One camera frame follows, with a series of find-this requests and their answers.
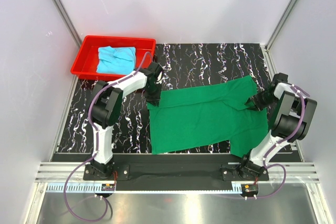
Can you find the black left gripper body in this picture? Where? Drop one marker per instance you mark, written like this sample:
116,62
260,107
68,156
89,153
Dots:
153,94

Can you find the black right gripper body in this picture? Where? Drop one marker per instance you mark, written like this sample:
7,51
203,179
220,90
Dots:
261,100

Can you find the green t-shirt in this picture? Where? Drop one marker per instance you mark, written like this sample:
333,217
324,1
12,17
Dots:
206,115

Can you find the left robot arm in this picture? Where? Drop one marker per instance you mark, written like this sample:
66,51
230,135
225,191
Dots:
105,109

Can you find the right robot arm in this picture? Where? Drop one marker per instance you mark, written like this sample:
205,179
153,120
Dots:
290,121

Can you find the blue folded t-shirt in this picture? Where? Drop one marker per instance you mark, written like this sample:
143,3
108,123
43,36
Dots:
120,60

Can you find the aluminium front rail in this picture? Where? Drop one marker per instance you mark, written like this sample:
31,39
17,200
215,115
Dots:
69,177

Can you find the aluminium frame post right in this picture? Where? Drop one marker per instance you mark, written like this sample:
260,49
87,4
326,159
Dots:
279,26

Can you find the aluminium frame post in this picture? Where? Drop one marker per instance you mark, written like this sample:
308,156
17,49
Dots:
67,21
279,26

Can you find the aluminium frame post left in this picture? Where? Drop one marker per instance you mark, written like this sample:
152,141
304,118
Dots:
67,21

